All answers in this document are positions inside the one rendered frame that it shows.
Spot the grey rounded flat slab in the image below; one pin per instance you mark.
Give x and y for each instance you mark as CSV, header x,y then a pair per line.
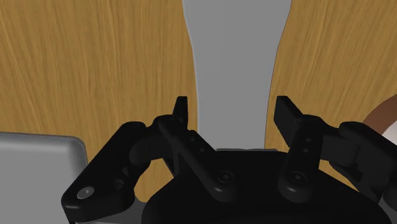
x,y
31,176

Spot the grey waisted flat object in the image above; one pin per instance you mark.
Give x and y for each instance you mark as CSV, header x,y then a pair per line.
x,y
234,71

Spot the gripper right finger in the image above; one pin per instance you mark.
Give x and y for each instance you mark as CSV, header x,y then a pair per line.
x,y
299,161

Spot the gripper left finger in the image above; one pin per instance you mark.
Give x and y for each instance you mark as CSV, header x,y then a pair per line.
x,y
102,173

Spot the brown round object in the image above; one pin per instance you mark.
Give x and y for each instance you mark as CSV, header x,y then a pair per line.
x,y
384,108

